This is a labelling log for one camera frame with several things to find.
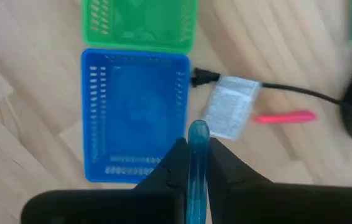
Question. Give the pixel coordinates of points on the green plastic basket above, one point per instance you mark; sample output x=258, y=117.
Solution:
x=138, y=25

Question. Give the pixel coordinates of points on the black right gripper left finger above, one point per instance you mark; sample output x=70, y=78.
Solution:
x=176, y=168

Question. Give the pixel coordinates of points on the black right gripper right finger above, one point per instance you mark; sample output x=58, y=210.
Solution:
x=222, y=168

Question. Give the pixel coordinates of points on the reddish pink highlighter marker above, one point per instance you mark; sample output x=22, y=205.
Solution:
x=285, y=117

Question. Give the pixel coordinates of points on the blue plastic basket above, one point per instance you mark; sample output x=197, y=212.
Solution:
x=132, y=118

